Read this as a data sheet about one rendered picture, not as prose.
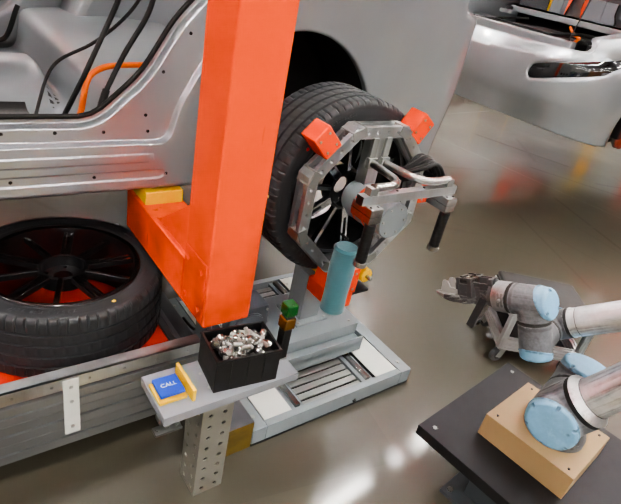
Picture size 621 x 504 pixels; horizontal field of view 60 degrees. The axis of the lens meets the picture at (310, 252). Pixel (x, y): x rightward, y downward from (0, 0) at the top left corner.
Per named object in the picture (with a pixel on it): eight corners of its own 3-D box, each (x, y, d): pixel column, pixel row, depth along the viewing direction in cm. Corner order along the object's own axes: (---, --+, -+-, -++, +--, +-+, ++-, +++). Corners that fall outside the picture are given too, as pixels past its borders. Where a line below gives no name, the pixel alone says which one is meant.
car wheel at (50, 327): (93, 249, 232) (93, 201, 220) (196, 325, 202) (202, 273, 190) (-81, 305, 183) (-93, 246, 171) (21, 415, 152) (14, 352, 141)
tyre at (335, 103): (370, 215, 241) (388, 67, 203) (406, 241, 225) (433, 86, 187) (241, 261, 209) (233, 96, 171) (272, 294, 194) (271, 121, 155)
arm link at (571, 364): (597, 410, 169) (623, 368, 161) (581, 436, 157) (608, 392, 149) (550, 383, 177) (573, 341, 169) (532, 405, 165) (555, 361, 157)
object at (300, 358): (313, 305, 260) (317, 288, 256) (359, 350, 237) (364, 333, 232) (221, 329, 232) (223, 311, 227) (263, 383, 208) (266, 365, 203)
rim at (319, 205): (358, 205, 233) (371, 91, 203) (394, 230, 217) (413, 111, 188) (258, 239, 209) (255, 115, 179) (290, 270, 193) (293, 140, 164)
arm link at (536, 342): (561, 354, 154) (559, 313, 152) (547, 369, 146) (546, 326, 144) (528, 348, 161) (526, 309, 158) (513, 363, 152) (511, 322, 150)
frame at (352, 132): (389, 248, 218) (428, 119, 192) (400, 256, 214) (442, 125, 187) (278, 271, 187) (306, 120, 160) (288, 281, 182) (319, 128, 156)
